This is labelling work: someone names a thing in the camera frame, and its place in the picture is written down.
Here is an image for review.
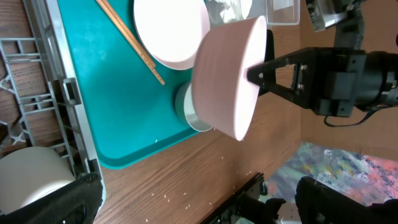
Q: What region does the large pink plate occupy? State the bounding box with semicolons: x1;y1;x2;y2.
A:
133;0;210;70

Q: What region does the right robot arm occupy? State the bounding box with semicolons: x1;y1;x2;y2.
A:
247;29;397;118

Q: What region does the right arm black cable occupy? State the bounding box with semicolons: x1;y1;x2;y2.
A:
323;108;379;128

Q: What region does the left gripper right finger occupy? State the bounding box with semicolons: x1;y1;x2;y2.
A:
295;176;397;224

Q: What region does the teal plastic serving tray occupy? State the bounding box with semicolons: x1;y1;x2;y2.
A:
58;0;196;169

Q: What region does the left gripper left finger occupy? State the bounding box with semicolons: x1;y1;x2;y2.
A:
1;172;103;224

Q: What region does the pink bowl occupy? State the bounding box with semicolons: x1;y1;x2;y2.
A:
192;16;267;141

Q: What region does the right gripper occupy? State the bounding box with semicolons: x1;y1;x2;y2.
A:
247;29;367;118

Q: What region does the white paper cup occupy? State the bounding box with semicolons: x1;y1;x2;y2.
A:
1;146;75;214

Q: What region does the long wooden chopstick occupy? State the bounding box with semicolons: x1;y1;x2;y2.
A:
96;0;165;85

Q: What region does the clear plastic storage bin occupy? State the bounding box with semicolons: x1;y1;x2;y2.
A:
205;0;300;28

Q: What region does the white napkin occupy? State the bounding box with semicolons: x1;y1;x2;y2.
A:
205;0;252;24

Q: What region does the grey bowl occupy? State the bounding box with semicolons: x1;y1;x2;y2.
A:
174;82;213;132

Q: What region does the grey plastic dish rack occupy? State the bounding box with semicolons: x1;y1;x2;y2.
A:
0;0;107;218

